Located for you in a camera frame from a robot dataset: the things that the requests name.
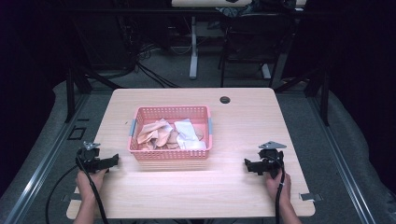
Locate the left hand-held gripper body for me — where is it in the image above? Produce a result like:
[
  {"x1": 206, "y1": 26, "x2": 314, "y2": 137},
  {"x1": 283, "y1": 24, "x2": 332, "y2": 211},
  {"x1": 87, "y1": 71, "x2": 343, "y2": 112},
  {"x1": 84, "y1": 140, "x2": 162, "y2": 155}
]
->
[{"x1": 76, "y1": 141, "x2": 104, "y2": 174}]

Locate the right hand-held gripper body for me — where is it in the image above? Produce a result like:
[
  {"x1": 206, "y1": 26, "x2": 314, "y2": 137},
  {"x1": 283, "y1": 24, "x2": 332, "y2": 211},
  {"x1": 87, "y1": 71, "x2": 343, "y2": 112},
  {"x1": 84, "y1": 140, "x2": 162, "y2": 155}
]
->
[{"x1": 257, "y1": 140, "x2": 288, "y2": 179}]

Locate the person's left hand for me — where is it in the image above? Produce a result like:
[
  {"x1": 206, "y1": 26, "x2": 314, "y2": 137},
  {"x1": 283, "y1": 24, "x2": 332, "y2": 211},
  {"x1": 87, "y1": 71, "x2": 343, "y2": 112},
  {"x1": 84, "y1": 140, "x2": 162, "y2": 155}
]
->
[{"x1": 76, "y1": 167, "x2": 108, "y2": 203}]

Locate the person's right hand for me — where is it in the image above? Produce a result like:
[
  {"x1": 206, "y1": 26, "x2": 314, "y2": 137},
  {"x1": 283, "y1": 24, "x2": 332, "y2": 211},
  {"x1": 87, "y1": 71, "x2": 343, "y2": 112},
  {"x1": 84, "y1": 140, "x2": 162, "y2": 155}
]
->
[{"x1": 264, "y1": 169, "x2": 292, "y2": 209}]

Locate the crumpled beige cloth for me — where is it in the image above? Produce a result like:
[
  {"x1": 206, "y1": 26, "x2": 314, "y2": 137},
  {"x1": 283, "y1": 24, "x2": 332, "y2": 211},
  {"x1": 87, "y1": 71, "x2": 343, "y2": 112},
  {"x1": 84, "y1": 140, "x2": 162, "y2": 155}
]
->
[{"x1": 136, "y1": 118, "x2": 180, "y2": 151}]

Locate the pink perforated plastic basket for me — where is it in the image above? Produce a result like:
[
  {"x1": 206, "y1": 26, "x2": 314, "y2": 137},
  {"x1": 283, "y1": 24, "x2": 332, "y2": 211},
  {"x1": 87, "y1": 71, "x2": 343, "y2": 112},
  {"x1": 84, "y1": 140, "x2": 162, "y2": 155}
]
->
[{"x1": 127, "y1": 105, "x2": 214, "y2": 161}]

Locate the crumpled white cloth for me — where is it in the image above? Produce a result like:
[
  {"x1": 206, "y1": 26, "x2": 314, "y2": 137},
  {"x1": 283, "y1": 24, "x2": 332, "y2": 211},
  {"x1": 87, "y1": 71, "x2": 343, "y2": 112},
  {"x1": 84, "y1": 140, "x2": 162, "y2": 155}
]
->
[{"x1": 173, "y1": 118, "x2": 208, "y2": 151}]

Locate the short white desk foot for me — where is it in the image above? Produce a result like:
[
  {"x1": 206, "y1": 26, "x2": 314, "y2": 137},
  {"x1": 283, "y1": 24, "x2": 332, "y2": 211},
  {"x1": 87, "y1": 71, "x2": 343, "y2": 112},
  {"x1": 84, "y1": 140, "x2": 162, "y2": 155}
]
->
[{"x1": 261, "y1": 63, "x2": 273, "y2": 80}]

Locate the white desk leg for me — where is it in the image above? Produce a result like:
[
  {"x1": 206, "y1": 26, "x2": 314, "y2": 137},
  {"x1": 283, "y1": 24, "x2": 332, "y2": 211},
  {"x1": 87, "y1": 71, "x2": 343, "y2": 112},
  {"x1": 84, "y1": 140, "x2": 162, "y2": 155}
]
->
[{"x1": 189, "y1": 16, "x2": 200, "y2": 80}]

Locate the black chair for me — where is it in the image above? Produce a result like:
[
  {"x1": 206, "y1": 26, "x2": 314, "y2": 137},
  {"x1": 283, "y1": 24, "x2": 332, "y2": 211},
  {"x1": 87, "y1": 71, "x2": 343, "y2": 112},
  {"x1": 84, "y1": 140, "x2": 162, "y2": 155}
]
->
[{"x1": 218, "y1": 12, "x2": 295, "y2": 89}]

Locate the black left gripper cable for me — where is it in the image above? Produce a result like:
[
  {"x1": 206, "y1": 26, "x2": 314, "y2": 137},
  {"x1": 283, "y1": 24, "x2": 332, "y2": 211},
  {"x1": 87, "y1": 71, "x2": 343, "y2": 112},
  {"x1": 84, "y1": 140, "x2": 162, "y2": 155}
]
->
[{"x1": 45, "y1": 148, "x2": 110, "y2": 224}]

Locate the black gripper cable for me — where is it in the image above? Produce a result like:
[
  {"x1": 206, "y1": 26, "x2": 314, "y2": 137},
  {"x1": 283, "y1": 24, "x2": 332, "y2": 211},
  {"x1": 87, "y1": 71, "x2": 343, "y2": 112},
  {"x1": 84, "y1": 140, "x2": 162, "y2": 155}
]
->
[
  {"x1": 274, "y1": 155, "x2": 287, "y2": 224},
  {"x1": 45, "y1": 148, "x2": 110, "y2": 224}
]

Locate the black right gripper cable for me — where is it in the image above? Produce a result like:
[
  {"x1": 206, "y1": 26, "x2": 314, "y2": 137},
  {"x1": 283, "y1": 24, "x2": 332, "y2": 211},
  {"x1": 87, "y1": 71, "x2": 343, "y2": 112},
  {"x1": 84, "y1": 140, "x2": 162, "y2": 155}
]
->
[{"x1": 274, "y1": 155, "x2": 287, "y2": 224}]

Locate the grey metal table bracket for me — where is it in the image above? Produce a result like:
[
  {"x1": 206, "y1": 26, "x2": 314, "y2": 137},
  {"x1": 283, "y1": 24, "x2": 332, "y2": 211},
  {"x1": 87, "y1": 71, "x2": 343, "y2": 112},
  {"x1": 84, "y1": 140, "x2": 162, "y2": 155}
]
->
[
  {"x1": 298, "y1": 192, "x2": 323, "y2": 202},
  {"x1": 61, "y1": 193, "x2": 82, "y2": 202}
]

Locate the aluminium floor rail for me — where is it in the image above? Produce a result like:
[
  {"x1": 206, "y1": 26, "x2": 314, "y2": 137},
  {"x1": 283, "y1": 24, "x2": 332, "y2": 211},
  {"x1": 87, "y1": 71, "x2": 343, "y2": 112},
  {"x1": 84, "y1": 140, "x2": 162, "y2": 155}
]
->
[
  {"x1": 307, "y1": 94, "x2": 376, "y2": 224},
  {"x1": 2, "y1": 92, "x2": 92, "y2": 224}
]

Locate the black frame post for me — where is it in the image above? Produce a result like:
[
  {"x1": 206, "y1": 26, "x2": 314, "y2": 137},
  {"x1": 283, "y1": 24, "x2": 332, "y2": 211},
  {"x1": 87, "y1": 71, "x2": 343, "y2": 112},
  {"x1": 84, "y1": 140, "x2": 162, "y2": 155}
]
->
[
  {"x1": 319, "y1": 70, "x2": 331, "y2": 127},
  {"x1": 64, "y1": 64, "x2": 77, "y2": 124}
]

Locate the bundle of black floor cables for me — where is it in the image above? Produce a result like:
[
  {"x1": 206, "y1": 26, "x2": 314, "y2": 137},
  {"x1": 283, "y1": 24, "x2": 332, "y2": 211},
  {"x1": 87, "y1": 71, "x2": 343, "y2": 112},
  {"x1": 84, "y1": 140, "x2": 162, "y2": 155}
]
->
[{"x1": 116, "y1": 18, "x2": 182, "y2": 90}]

